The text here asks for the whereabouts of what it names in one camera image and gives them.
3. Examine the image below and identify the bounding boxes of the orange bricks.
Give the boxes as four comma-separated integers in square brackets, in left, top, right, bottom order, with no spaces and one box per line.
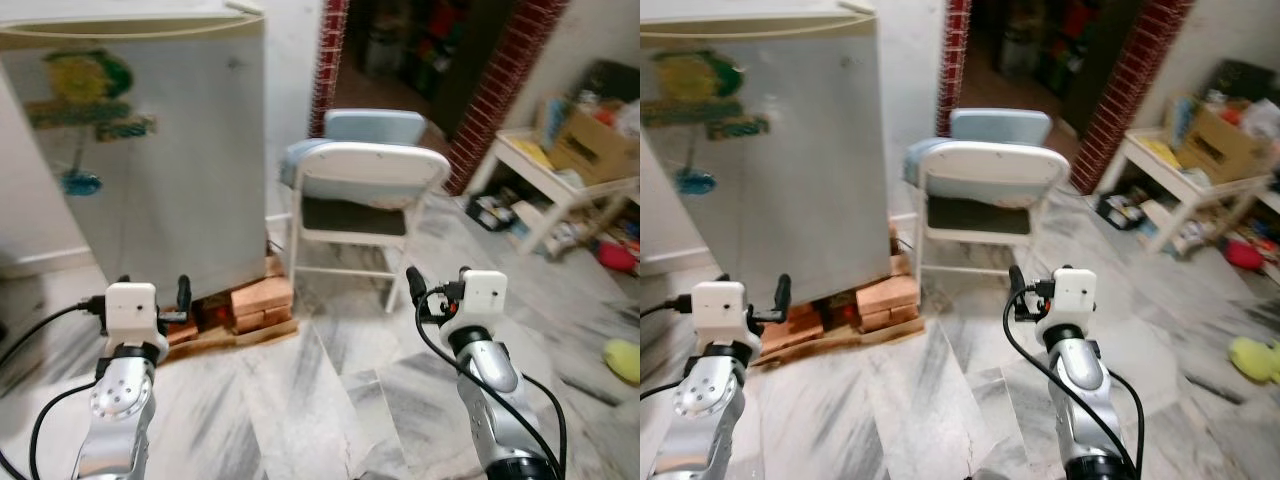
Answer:
[852,252,921,333]
[229,256,294,333]

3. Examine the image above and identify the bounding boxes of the white low shelf table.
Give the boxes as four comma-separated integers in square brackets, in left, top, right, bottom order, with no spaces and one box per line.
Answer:
[468,127,641,257]
[1096,126,1280,255]

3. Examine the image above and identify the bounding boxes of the red round object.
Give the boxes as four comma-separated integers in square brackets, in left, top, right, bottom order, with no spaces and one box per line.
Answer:
[597,240,640,274]
[1224,238,1267,271]

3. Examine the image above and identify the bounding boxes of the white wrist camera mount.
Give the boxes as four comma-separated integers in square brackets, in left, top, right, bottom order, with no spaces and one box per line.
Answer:
[1038,265,1100,327]
[453,269,510,332]
[692,280,750,342]
[104,282,162,342]

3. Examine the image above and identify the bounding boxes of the yellow cloth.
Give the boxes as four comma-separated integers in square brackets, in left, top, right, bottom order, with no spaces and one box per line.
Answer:
[1139,137,1182,169]
[514,139,556,170]

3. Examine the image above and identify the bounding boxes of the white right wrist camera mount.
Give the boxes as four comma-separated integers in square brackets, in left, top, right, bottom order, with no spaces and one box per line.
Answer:
[1038,265,1100,327]
[453,269,510,332]

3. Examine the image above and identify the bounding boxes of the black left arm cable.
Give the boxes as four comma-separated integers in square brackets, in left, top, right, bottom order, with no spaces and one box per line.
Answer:
[0,296,109,480]
[640,296,696,401]

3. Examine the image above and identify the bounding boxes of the black tray of items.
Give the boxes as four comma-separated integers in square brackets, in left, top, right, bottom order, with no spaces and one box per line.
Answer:
[1096,191,1147,232]
[470,194,522,234]

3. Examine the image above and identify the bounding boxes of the yellow-green soft toy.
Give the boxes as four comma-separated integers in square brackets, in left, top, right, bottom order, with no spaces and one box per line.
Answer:
[1228,336,1280,385]
[603,339,641,387]

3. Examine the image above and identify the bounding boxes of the grey mini fridge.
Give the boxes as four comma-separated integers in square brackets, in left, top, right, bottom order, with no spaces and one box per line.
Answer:
[0,0,269,303]
[640,0,896,306]

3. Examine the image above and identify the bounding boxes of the green yellow fruit sticker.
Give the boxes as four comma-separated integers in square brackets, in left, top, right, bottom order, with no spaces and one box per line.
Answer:
[648,48,773,197]
[25,48,159,197]

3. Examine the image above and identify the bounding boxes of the narrow red brick pillar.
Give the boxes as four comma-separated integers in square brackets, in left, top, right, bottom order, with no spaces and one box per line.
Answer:
[309,0,350,140]
[936,0,973,138]

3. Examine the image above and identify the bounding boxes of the white folding chair blue seat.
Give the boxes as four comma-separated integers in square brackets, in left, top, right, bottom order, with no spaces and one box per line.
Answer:
[904,107,1071,313]
[279,108,452,317]

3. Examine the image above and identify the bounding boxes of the wide red brick pillar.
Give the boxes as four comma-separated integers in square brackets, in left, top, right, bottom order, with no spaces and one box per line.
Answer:
[1070,0,1197,196]
[444,0,570,197]

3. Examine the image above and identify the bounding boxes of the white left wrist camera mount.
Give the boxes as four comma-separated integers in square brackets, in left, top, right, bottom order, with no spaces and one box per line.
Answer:
[104,282,162,342]
[692,280,750,342]

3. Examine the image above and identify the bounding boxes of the dark green bag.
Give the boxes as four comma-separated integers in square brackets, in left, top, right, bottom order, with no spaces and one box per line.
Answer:
[1214,59,1280,106]

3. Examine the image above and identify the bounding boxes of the brown cardboard box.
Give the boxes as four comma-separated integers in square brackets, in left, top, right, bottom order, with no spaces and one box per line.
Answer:
[545,100,641,187]
[1175,100,1276,185]

